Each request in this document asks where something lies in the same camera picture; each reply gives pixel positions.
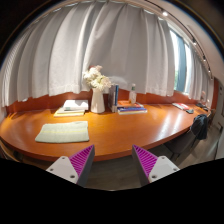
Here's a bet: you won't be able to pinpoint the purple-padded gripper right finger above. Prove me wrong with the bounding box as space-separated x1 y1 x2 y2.
132 145 179 186

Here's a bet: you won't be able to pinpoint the right side white curtain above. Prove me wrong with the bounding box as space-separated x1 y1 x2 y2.
189 50 214 107

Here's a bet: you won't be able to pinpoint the upright standing books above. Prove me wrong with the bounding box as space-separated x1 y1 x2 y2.
108 84 119 112

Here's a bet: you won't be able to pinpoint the window with blue blind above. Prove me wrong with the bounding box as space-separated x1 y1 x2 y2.
170 30 192 94

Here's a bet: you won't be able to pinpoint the white curtain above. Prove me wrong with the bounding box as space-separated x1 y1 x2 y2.
0 1 175 107
189 50 214 107

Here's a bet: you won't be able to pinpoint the blue and orange book stack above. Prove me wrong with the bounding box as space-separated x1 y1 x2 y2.
117 100 147 114

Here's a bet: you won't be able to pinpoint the white ribbed vase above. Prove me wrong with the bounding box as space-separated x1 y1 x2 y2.
91 88 105 113

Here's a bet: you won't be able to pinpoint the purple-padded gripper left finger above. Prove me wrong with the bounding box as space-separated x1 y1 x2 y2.
47 145 95 187

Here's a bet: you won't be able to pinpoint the white book on stack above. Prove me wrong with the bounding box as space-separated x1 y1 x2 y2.
63 100 89 110

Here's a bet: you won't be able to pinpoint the clear plastic bottle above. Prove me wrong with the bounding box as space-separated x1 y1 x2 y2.
129 83 137 104

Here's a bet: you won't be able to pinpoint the grey office chair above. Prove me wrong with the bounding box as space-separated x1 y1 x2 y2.
165 129 199 157

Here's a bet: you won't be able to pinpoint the red book far right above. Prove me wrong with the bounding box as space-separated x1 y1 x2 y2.
172 103 190 111

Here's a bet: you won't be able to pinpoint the yellow-edged flat book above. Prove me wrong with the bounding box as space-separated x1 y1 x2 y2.
54 107 85 117

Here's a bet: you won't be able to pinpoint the light green folded towel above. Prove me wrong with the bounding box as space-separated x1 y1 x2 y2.
35 121 89 143

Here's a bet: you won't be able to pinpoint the white flower bouquet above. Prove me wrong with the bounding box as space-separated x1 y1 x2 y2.
83 65 112 91

